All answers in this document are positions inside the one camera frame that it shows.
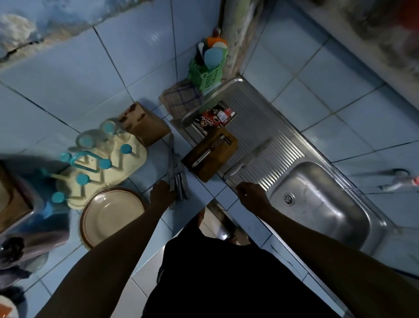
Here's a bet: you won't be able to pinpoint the person's left hand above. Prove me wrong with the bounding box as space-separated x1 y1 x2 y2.
150 180 177 210

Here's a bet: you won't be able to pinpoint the person's right hand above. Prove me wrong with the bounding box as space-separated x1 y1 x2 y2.
235 182 272 217

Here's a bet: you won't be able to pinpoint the small wooden cutting board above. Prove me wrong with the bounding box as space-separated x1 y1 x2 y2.
181 127 239 183

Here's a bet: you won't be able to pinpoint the knives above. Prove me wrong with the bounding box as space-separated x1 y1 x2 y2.
191 134 232 168

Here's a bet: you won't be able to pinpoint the person's left forearm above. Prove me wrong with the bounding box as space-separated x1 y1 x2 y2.
34 204 168 318

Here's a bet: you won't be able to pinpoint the person's right forearm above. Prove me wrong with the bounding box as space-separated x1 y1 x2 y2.
261 209 419 318

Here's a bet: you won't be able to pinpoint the person's black clothing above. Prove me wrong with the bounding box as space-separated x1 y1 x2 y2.
142 209 341 318

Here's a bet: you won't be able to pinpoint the cream cup rack teal knobs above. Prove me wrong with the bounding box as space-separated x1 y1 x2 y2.
39 134 148 210

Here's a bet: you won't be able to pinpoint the round brown-rimmed plate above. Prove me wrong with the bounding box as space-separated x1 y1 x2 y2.
79 187 148 249

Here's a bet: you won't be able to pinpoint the stainless steel sink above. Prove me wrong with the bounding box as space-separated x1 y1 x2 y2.
170 77 419 279

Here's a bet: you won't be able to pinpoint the wooden knife block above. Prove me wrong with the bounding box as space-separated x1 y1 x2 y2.
117 101 171 146

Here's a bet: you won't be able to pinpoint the clear glass cup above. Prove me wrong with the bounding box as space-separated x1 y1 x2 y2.
77 129 99 148
100 119 118 135

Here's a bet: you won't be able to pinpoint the red black sachet pack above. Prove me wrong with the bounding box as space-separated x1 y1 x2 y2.
193 100 238 135

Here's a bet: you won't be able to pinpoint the checked dishcloth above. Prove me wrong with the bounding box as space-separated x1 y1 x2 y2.
160 82 203 118

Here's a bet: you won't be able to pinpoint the green plastic basket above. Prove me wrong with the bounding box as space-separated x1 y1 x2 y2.
188 49 228 94

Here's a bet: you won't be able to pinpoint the clear cup with cutlery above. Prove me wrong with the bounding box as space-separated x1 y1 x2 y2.
0 228 71 273

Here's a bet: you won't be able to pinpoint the light blue plastic scoop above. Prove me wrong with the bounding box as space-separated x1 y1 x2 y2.
204 47 225 70

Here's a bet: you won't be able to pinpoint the orange plastic utensil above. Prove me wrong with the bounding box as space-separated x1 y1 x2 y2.
206 36 228 50

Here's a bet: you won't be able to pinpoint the white plate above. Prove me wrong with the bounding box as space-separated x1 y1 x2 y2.
0 294 19 318

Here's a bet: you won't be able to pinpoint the white faucet orange handle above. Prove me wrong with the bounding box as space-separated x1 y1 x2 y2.
378 169 419 192

